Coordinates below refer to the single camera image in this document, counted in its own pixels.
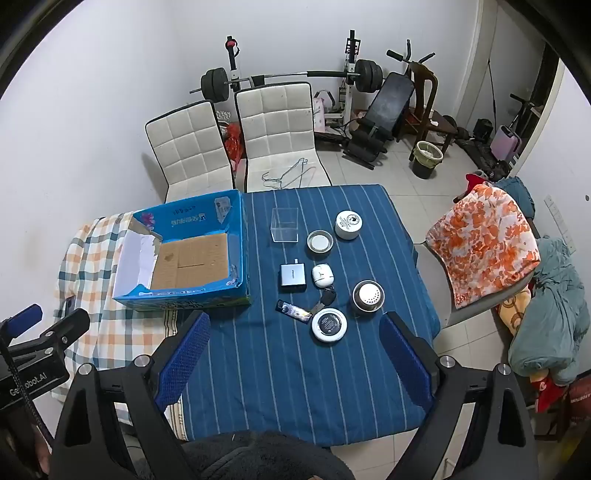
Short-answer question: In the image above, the round white black compact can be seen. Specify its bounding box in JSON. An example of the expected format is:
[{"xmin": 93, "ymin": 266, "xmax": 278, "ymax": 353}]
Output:
[{"xmin": 310, "ymin": 308, "xmax": 347, "ymax": 343}]

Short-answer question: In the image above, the black trash bin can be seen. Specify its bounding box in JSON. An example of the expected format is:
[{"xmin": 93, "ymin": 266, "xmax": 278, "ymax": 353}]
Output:
[{"xmin": 409, "ymin": 141, "xmax": 445, "ymax": 180}]

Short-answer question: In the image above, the brown wooden chair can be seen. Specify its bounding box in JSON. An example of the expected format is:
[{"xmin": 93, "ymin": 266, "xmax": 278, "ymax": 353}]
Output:
[{"xmin": 406, "ymin": 62, "xmax": 458, "ymax": 148}]

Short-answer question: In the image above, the red printed cloth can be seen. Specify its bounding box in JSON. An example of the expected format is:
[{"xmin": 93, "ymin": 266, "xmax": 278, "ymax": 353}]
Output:
[{"xmin": 531, "ymin": 369, "xmax": 568, "ymax": 414}]

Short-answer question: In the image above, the small round tin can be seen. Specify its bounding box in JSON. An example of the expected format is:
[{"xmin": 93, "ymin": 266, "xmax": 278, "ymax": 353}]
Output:
[{"xmin": 307, "ymin": 230, "xmax": 334, "ymax": 256}]

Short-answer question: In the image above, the black weight bench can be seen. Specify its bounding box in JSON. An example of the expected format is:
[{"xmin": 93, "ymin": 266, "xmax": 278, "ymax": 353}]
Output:
[{"xmin": 344, "ymin": 71, "xmax": 414, "ymax": 171}]

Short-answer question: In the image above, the black silver flash drive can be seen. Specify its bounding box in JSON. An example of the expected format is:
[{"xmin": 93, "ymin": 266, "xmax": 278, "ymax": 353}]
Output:
[{"xmin": 276, "ymin": 299, "xmax": 312, "ymax": 325}]

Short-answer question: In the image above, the blue cardboard box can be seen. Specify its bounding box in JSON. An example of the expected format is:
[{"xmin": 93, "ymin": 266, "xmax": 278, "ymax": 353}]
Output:
[{"xmin": 112, "ymin": 189, "xmax": 253, "ymax": 312}]

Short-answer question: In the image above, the black car key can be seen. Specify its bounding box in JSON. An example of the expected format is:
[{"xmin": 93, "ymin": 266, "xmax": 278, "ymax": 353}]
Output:
[{"xmin": 309, "ymin": 287, "xmax": 336, "ymax": 315}]

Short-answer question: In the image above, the grey chair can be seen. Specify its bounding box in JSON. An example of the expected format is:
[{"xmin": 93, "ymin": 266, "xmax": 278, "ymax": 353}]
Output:
[{"xmin": 416, "ymin": 240, "xmax": 532, "ymax": 328}]

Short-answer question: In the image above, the black exercise handlebar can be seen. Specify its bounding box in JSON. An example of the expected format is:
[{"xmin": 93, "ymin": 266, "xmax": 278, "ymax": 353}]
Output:
[{"xmin": 385, "ymin": 39, "xmax": 437, "ymax": 65}]

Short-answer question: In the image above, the blue cloth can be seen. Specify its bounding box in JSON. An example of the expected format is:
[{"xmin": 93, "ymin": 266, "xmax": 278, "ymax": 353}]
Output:
[{"xmin": 496, "ymin": 176, "xmax": 536, "ymax": 217}]

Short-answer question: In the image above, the pink bag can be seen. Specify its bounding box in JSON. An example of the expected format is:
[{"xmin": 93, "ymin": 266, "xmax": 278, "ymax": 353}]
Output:
[{"xmin": 311, "ymin": 90, "xmax": 340, "ymax": 132}]

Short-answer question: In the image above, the white earbuds case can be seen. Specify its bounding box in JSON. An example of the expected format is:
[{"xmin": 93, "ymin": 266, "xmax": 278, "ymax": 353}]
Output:
[{"xmin": 311, "ymin": 264, "xmax": 335, "ymax": 289}]

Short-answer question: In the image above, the cartoon print blanket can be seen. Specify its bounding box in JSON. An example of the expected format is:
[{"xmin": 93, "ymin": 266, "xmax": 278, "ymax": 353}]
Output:
[{"xmin": 496, "ymin": 288, "xmax": 536, "ymax": 342}]

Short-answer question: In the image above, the white round jar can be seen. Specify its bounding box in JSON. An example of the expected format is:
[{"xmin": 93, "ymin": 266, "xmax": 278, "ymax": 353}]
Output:
[{"xmin": 334, "ymin": 210, "xmax": 362, "ymax": 241}]

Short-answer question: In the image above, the white padded chair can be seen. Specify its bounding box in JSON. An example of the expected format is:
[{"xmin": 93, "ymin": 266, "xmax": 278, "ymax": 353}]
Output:
[
  {"xmin": 234, "ymin": 82, "xmax": 332, "ymax": 193},
  {"xmin": 144, "ymin": 99, "xmax": 236, "ymax": 204}
]

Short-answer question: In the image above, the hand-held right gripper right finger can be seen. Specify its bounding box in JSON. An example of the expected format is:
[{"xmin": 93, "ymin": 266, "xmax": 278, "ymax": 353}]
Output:
[{"xmin": 379, "ymin": 311, "xmax": 541, "ymax": 480}]

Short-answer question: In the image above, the grey power adapter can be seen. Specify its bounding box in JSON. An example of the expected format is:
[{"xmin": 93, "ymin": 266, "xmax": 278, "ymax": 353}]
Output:
[{"xmin": 279, "ymin": 263, "xmax": 308, "ymax": 291}]

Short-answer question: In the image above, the teal cloth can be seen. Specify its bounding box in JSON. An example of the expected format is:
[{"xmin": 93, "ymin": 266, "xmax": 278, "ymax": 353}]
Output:
[{"xmin": 508, "ymin": 237, "xmax": 591, "ymax": 386}]

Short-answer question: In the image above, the pink suitcase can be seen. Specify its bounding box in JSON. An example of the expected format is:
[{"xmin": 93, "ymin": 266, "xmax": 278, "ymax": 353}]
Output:
[{"xmin": 489, "ymin": 124, "xmax": 522, "ymax": 162}]

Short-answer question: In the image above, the red plastic bag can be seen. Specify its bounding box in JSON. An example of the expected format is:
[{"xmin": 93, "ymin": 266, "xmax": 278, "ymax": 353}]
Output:
[{"xmin": 223, "ymin": 122, "xmax": 245, "ymax": 162}]

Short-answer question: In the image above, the blue striped tablecloth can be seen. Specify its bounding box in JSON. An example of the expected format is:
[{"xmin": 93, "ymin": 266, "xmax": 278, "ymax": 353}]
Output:
[{"xmin": 178, "ymin": 185, "xmax": 439, "ymax": 448}]

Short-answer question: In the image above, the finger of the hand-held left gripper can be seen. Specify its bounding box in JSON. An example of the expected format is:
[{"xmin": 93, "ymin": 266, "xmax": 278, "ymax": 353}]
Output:
[
  {"xmin": 9, "ymin": 308, "xmax": 92, "ymax": 365},
  {"xmin": 0, "ymin": 304, "xmax": 44, "ymax": 337}
]

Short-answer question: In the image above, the black barbell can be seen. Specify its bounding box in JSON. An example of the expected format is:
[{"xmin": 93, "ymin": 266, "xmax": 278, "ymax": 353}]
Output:
[{"xmin": 189, "ymin": 59, "xmax": 384, "ymax": 102}]

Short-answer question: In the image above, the plaid cloth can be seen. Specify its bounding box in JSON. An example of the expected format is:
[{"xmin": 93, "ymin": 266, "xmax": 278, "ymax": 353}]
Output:
[{"xmin": 51, "ymin": 215, "xmax": 195, "ymax": 439}]

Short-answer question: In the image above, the clear plastic box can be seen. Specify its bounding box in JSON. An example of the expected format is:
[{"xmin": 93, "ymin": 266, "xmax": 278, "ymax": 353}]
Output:
[{"xmin": 270, "ymin": 208, "xmax": 300, "ymax": 244}]

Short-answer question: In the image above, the wire clothes hanger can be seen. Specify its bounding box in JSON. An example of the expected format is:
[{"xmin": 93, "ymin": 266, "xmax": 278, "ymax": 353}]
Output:
[{"xmin": 261, "ymin": 157, "xmax": 319, "ymax": 190}]

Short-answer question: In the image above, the metal cup with perforated lid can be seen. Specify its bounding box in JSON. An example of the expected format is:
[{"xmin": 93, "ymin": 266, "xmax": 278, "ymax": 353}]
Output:
[{"xmin": 352, "ymin": 280, "xmax": 385, "ymax": 317}]

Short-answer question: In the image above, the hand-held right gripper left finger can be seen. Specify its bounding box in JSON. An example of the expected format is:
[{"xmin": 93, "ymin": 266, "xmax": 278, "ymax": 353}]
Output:
[{"xmin": 48, "ymin": 310, "xmax": 212, "ymax": 480}]

